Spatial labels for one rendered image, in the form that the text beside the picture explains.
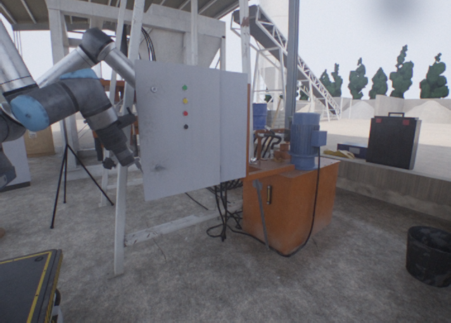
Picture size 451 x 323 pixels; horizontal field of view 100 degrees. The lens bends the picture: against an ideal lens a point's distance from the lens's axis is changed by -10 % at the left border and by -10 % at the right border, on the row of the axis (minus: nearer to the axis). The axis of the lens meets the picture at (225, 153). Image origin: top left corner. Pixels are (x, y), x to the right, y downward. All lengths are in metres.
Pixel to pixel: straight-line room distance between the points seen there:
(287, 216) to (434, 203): 1.83
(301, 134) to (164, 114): 1.04
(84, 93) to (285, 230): 1.44
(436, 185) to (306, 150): 1.66
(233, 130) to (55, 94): 0.83
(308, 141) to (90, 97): 1.39
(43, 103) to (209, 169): 0.75
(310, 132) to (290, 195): 0.48
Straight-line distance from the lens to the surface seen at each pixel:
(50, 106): 0.64
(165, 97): 0.97
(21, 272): 1.42
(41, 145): 6.63
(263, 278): 1.55
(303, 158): 1.68
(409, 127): 3.16
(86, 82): 0.68
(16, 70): 0.78
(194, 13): 2.89
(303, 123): 1.64
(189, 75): 1.02
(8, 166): 1.24
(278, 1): 15.42
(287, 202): 1.55
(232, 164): 1.21
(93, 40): 1.13
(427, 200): 3.01
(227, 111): 1.15
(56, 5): 4.14
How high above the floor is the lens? 1.05
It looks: 12 degrees down
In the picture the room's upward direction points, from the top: straight up
